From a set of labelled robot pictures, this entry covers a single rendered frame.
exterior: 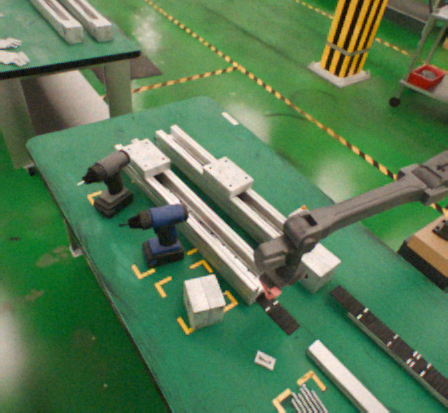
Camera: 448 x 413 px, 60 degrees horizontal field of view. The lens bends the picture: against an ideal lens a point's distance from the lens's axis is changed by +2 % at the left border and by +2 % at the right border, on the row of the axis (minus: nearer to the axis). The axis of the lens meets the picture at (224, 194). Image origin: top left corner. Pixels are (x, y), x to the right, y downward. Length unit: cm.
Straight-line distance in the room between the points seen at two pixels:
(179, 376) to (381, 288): 70
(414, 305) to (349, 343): 28
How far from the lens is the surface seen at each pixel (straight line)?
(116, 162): 130
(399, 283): 143
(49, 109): 308
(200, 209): 132
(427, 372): 126
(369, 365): 123
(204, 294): 110
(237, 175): 140
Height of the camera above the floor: 181
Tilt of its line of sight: 43 degrees down
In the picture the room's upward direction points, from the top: 9 degrees clockwise
